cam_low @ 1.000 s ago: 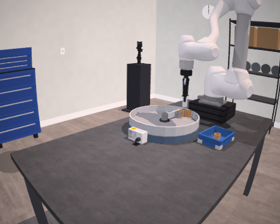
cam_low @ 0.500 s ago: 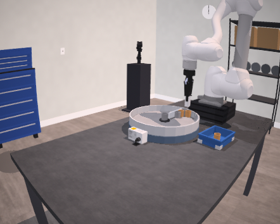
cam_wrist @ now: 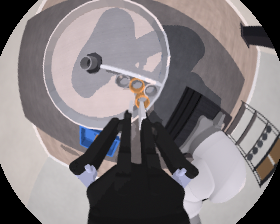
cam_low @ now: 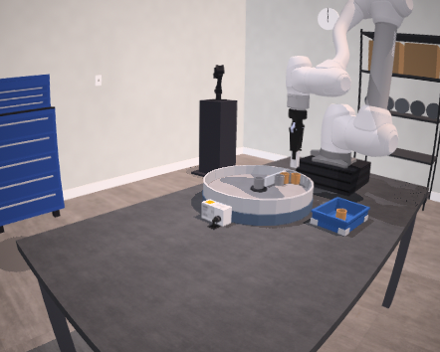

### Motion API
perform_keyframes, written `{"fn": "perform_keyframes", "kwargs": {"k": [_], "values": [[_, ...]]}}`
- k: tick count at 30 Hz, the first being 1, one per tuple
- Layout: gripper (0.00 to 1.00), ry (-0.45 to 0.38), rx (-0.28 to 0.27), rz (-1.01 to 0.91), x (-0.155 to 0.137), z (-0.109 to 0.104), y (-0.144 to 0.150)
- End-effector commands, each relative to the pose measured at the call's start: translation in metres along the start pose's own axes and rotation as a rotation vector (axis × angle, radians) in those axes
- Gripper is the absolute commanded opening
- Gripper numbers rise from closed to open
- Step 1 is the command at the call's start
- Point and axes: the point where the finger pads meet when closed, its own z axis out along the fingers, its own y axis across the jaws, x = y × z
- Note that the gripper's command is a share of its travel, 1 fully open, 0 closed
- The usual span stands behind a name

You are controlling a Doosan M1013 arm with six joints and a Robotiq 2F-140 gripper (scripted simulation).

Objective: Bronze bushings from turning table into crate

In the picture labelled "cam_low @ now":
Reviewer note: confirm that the bronze bushing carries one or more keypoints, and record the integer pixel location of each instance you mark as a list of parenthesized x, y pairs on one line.
[(286, 177), (295, 178), (341, 214)]

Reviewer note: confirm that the blue crate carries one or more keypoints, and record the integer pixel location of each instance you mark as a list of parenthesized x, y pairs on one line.
[(324, 215)]

